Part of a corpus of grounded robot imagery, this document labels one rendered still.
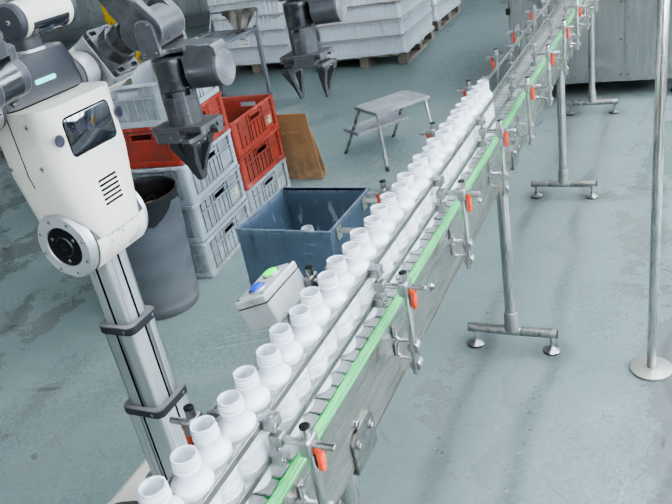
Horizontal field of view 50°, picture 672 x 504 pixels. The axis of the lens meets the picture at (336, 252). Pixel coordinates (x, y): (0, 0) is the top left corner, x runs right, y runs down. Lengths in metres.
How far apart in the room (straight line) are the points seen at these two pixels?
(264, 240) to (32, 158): 0.77
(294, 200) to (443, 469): 1.04
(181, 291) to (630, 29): 3.87
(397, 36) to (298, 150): 3.20
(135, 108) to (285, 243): 1.88
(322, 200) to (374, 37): 5.81
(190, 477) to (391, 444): 1.72
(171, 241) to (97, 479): 1.24
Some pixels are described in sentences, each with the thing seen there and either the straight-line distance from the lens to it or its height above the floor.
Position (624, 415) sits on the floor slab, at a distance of 2.76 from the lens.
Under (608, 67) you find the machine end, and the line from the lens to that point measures 6.05.
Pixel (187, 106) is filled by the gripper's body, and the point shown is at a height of 1.52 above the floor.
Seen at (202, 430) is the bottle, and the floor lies 1.14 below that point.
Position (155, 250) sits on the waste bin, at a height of 0.39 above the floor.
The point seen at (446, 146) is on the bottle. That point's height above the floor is 1.13.
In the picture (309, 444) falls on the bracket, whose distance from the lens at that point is 1.07.
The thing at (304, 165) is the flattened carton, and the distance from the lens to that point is 5.10.
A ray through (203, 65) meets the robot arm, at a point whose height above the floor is 1.59.
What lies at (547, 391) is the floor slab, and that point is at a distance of 2.84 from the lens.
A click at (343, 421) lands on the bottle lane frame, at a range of 1.32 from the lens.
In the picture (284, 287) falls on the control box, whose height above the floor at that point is 1.10.
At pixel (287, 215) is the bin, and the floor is 0.85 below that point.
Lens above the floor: 1.79
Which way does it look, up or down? 26 degrees down
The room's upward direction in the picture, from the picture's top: 11 degrees counter-clockwise
